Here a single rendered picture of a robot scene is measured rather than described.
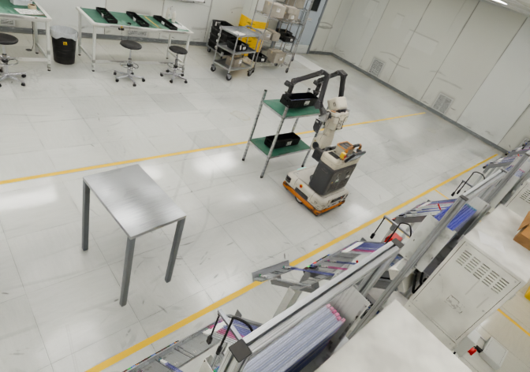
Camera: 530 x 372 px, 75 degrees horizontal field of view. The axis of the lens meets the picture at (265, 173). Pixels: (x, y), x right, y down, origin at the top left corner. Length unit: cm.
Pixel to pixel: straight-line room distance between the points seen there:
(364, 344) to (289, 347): 24
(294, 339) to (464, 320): 123
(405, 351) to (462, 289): 94
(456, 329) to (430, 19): 1010
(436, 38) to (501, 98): 241
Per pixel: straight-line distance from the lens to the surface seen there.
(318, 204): 438
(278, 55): 898
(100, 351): 297
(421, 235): 215
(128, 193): 282
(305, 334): 130
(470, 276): 216
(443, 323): 235
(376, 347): 127
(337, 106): 424
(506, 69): 1094
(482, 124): 1109
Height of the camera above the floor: 263
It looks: 33 degrees down
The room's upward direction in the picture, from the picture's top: 21 degrees clockwise
